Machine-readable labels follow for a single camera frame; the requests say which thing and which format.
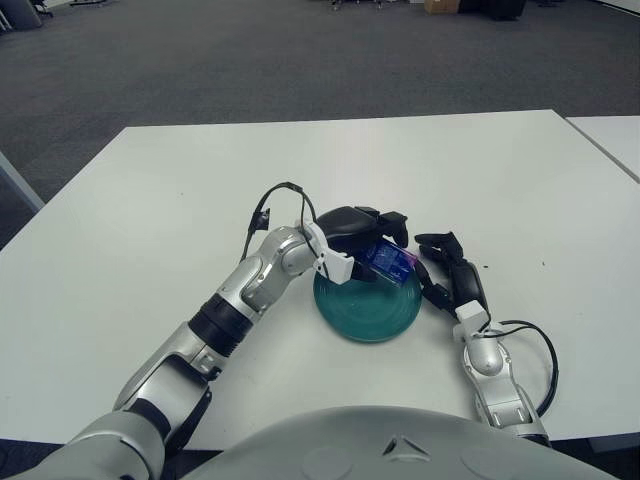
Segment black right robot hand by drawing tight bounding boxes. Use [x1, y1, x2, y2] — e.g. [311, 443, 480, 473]
[414, 230, 492, 332]

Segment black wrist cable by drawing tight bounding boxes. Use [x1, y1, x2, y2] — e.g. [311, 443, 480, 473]
[492, 319, 560, 417]
[238, 182, 327, 277]

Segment teal round plate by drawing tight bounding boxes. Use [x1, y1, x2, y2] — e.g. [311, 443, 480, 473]
[312, 259, 423, 344]

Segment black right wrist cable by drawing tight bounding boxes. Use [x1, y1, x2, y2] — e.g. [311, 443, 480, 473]
[492, 319, 560, 417]

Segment white adjacent table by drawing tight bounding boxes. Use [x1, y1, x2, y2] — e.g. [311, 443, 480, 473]
[564, 115, 640, 183]

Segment grey robot torso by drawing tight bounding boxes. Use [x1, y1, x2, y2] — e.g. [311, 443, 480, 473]
[184, 405, 640, 480]

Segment blue purple gum box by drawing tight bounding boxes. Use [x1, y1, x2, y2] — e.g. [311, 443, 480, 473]
[363, 238, 419, 288]

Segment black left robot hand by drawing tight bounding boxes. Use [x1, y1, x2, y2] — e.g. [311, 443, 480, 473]
[298, 204, 412, 287]

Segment black office furniture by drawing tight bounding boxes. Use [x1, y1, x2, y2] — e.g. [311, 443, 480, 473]
[458, 0, 529, 22]

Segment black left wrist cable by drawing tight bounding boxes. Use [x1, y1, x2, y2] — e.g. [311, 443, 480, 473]
[238, 182, 327, 277]

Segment grey desk edge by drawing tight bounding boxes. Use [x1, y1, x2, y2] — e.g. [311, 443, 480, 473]
[0, 148, 46, 212]

